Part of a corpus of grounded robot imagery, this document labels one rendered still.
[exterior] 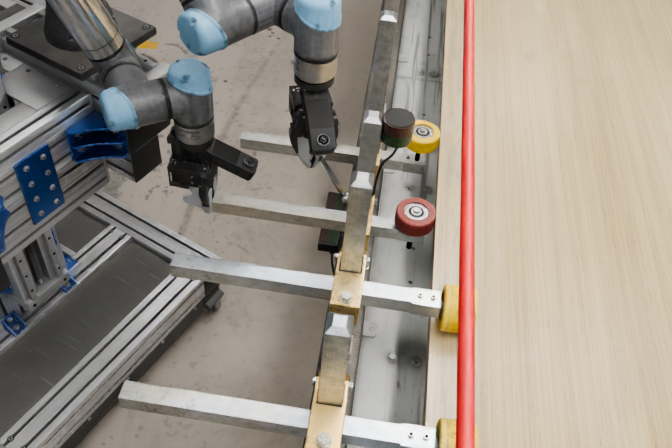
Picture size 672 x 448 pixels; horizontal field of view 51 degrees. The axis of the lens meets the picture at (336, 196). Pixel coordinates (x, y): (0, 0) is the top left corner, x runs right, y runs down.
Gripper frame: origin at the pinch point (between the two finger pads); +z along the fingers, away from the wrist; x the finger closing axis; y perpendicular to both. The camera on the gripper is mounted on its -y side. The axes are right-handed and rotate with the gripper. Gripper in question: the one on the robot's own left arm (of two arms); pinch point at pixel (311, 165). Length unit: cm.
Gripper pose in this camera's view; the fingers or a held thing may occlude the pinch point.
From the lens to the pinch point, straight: 136.2
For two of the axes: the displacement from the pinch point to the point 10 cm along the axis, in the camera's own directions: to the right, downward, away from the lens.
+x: -9.8, 1.0, -1.9
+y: -2.1, -7.1, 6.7
